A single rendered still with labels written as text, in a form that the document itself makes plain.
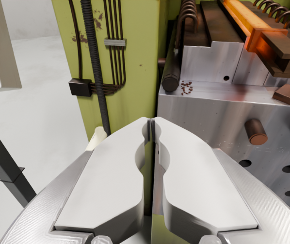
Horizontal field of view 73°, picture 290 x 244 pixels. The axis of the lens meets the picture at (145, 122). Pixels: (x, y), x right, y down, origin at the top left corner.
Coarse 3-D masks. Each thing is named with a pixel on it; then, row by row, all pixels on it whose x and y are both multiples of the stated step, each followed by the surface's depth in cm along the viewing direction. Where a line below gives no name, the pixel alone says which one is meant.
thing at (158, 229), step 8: (152, 216) 64; (160, 216) 63; (152, 224) 68; (160, 224) 66; (152, 232) 72; (160, 232) 71; (168, 232) 69; (152, 240) 76; (160, 240) 75; (168, 240) 74; (176, 240) 73; (184, 240) 71
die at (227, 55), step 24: (192, 24) 45; (216, 24) 41; (240, 24) 37; (192, 48) 34; (216, 48) 33; (240, 48) 33; (192, 72) 37; (216, 72) 36; (240, 72) 35; (264, 72) 34
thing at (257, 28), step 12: (228, 0) 53; (240, 12) 42; (252, 12) 42; (252, 24) 34; (264, 24) 34; (252, 36) 30; (264, 36) 28; (276, 36) 27; (252, 48) 31; (264, 48) 29; (276, 48) 24; (288, 48) 24; (264, 60) 27; (276, 60) 26; (288, 60) 23; (276, 72) 24; (288, 72) 24
